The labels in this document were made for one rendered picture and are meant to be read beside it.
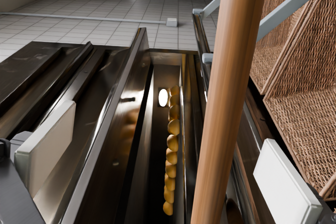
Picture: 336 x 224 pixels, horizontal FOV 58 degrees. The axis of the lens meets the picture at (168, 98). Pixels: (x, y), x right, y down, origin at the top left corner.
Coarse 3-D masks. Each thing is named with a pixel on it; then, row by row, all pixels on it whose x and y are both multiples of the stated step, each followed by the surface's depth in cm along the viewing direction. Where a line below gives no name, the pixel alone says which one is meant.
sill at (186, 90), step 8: (184, 56) 175; (184, 64) 164; (184, 72) 154; (184, 80) 145; (184, 88) 138; (184, 96) 130; (184, 104) 124; (184, 112) 118; (192, 112) 119; (184, 120) 113; (192, 120) 113; (184, 128) 108; (192, 128) 109; (184, 136) 104; (192, 136) 104; (184, 144) 100; (192, 144) 100; (184, 152) 96; (192, 152) 96; (184, 160) 93; (192, 160) 93; (184, 168) 90; (192, 168) 90; (184, 176) 87; (192, 176) 87; (184, 184) 85; (192, 184) 84; (184, 192) 83; (192, 192) 81; (184, 200) 81; (192, 200) 79; (184, 208) 79; (184, 216) 78
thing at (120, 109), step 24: (144, 48) 159; (144, 72) 151; (120, 96) 96; (120, 120) 93; (96, 144) 74; (120, 144) 90; (96, 168) 67; (120, 168) 88; (96, 192) 66; (120, 192) 86; (72, 216) 54; (96, 216) 65
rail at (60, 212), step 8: (136, 32) 163; (128, 56) 129; (120, 72) 114; (112, 88) 102; (112, 96) 96; (104, 104) 92; (104, 112) 87; (96, 128) 80; (96, 136) 77; (88, 144) 74; (88, 152) 71; (80, 160) 69; (80, 168) 66; (72, 176) 64; (72, 184) 62; (64, 192) 60; (72, 192) 60; (64, 200) 58; (64, 208) 56; (56, 216) 55
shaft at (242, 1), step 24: (240, 0) 20; (240, 24) 21; (216, 48) 23; (240, 48) 22; (216, 72) 23; (240, 72) 22; (216, 96) 24; (240, 96) 24; (216, 120) 25; (216, 144) 26; (216, 168) 27; (216, 192) 28; (192, 216) 31; (216, 216) 30
